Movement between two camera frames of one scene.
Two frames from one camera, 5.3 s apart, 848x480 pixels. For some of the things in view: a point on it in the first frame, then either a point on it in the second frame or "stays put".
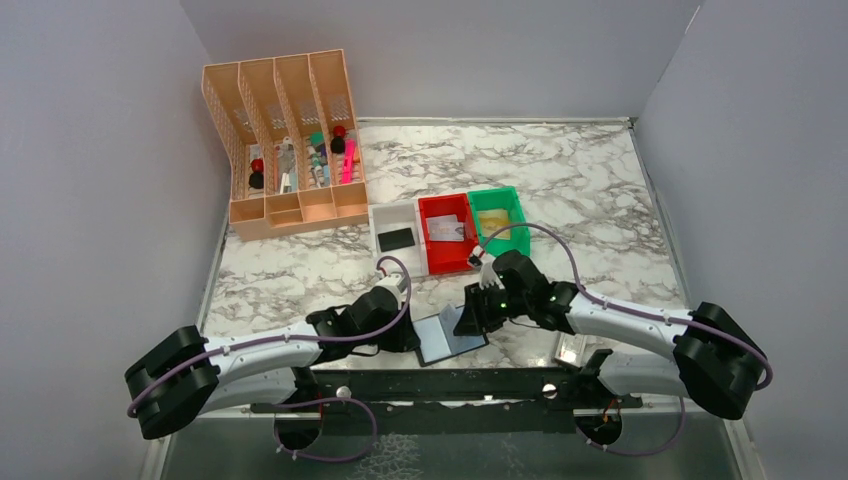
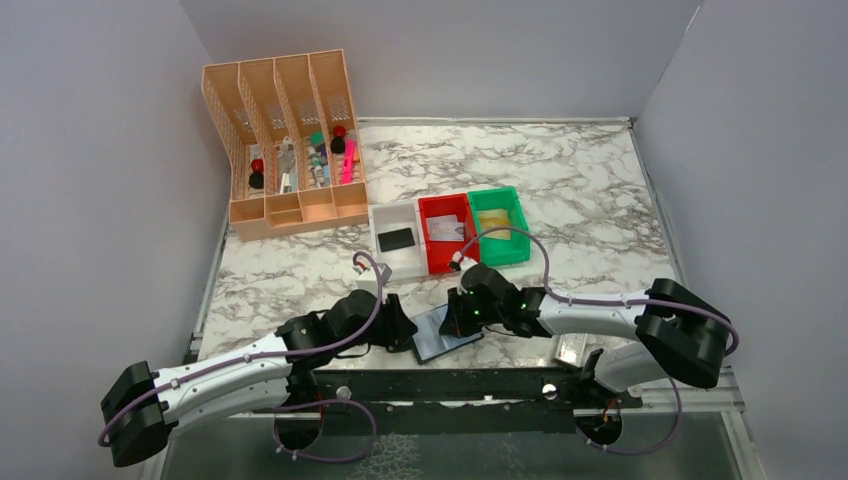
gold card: [492, 220] stays put
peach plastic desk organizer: [290, 140] stays put
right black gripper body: [473, 310] to [456, 315]
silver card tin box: [570, 349] stays put
